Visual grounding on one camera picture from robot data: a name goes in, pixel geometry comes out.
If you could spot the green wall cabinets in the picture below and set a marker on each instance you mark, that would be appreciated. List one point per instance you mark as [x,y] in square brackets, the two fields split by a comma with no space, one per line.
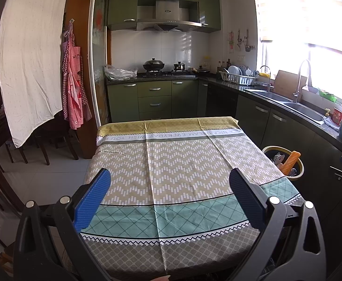
[121,5]

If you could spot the dark stone countertop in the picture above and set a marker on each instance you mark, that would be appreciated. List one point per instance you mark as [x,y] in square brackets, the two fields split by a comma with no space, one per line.
[331,128]

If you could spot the gas stove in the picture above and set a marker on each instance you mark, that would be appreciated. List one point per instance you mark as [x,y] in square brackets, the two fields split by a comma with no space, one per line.
[168,74]

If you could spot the steel double sink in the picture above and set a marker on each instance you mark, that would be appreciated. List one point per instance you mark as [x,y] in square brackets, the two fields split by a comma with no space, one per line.
[299,108]

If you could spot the dark wooden chair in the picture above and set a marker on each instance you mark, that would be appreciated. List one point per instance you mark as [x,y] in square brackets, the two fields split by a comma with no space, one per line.
[56,136]

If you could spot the white hanging sheet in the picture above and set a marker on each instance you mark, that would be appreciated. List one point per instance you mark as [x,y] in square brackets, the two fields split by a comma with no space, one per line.
[30,58]

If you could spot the green cloth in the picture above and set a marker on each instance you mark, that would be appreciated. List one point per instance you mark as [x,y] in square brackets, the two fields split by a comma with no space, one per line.
[328,95]

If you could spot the clear plastic bag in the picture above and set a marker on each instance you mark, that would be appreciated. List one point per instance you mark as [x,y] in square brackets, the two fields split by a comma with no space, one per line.
[119,73]

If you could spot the tall steel faucet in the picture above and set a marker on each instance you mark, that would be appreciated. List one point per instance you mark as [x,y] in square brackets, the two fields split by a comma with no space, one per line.
[299,76]

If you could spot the striped window blind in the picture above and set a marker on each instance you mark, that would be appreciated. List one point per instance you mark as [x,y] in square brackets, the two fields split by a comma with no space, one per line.
[299,11]

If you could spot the green sink base cabinet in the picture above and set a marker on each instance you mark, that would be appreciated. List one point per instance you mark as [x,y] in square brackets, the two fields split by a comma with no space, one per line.
[276,128]

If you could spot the white-framed sliding door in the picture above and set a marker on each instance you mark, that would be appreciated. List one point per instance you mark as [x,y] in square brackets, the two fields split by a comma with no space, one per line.
[99,49]

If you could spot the red checked apron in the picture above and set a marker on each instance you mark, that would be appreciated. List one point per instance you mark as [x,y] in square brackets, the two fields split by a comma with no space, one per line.
[74,93]

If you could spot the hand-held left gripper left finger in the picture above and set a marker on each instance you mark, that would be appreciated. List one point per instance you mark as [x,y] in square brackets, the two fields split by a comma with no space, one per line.
[92,199]

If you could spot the white carton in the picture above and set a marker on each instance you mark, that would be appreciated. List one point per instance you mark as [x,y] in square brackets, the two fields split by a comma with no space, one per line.
[278,158]

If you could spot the yellow-rimmed trash bin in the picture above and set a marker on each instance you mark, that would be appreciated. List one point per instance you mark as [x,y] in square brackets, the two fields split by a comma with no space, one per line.
[269,149]

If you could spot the small black pot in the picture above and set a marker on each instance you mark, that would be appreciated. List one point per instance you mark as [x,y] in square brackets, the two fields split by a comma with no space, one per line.
[179,66]

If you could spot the dish rack with plates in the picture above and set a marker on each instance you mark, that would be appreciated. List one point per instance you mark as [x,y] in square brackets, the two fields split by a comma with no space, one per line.
[236,77]

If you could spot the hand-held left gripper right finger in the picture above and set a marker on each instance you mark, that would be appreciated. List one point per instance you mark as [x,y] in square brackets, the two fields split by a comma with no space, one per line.
[247,199]

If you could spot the wooden cutting board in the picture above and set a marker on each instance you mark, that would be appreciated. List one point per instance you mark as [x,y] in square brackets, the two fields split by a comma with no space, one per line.
[285,82]

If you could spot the small red box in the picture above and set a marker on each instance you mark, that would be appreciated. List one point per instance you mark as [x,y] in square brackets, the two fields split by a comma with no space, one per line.
[339,114]

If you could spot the patterned beige tablecloth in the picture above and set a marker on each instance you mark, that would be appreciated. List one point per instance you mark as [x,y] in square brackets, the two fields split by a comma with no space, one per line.
[173,166]

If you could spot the orange ribbed cup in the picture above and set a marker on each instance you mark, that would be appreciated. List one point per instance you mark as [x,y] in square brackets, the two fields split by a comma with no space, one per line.
[289,162]

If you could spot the small steel faucet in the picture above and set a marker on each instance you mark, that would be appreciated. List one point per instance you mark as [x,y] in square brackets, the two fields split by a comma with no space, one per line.
[268,76]

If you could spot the black lidded wok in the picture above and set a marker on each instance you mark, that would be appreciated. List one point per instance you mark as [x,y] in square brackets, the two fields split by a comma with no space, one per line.
[154,64]

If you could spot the steel range hood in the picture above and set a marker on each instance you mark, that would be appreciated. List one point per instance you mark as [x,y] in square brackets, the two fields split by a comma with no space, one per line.
[168,20]

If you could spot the flat frying pan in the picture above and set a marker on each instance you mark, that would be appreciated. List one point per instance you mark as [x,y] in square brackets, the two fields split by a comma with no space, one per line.
[201,70]

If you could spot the hanging kitchen utensils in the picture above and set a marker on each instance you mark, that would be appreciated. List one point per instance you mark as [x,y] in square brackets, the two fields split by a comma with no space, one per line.
[241,41]

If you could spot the green drawer cabinet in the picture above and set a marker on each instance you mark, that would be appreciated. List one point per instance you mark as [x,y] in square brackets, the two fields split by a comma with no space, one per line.
[153,99]

